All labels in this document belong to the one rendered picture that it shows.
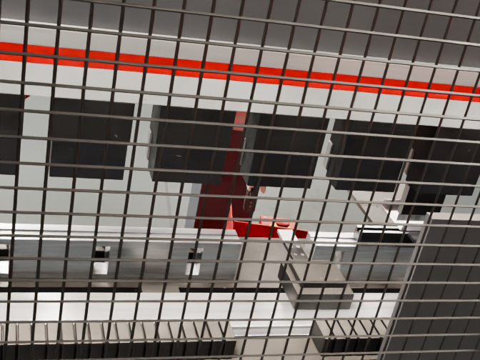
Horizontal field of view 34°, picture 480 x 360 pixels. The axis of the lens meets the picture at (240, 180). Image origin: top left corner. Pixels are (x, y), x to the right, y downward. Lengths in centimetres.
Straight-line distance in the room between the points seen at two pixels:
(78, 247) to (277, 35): 63
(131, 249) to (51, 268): 17
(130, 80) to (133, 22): 25
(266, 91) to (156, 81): 22
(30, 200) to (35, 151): 50
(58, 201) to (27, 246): 206
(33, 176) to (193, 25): 270
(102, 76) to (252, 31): 32
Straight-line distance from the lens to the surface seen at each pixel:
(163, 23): 124
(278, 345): 139
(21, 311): 140
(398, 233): 185
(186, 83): 148
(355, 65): 133
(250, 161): 160
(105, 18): 123
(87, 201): 370
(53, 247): 163
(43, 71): 144
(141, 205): 373
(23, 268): 166
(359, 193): 198
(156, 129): 153
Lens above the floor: 185
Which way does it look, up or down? 27 degrees down
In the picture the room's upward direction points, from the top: 12 degrees clockwise
